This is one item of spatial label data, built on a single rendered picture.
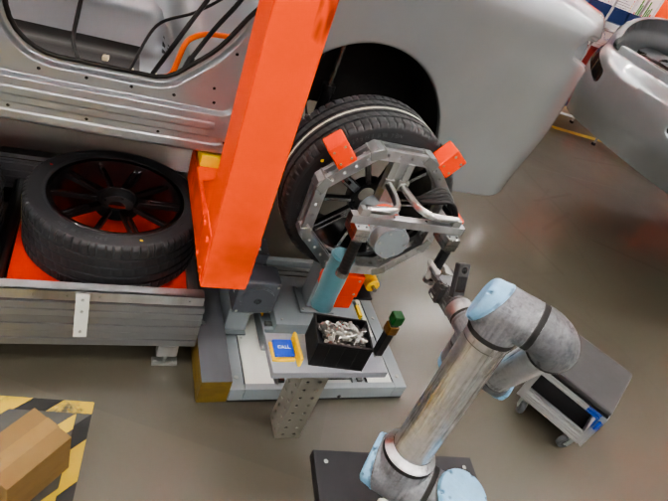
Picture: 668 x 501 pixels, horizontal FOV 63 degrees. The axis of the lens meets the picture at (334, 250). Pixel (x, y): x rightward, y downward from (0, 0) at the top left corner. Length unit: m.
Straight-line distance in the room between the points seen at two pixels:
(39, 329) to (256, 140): 1.06
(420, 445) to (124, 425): 1.12
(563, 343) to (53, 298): 1.58
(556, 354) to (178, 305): 1.35
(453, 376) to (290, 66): 0.89
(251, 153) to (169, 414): 1.08
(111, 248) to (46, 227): 0.23
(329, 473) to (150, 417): 0.72
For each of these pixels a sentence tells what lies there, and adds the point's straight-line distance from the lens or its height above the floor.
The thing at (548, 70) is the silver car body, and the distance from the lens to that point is 2.56.
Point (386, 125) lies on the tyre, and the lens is 1.88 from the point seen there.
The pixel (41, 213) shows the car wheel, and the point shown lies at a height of 0.50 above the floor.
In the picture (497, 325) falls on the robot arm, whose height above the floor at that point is 1.14.
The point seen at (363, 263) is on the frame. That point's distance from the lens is 2.13.
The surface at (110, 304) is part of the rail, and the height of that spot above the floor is 0.34.
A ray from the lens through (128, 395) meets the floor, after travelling 2.26.
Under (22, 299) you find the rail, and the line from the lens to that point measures 2.10.
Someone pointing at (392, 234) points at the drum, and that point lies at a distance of 1.84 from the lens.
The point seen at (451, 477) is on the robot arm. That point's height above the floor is 0.63.
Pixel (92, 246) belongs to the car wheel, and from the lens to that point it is 2.07.
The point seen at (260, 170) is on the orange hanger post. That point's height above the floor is 1.01.
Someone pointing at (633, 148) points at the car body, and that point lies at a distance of 4.27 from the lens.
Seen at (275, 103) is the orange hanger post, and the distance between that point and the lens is 1.56.
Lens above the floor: 1.83
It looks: 35 degrees down
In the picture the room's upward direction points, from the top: 23 degrees clockwise
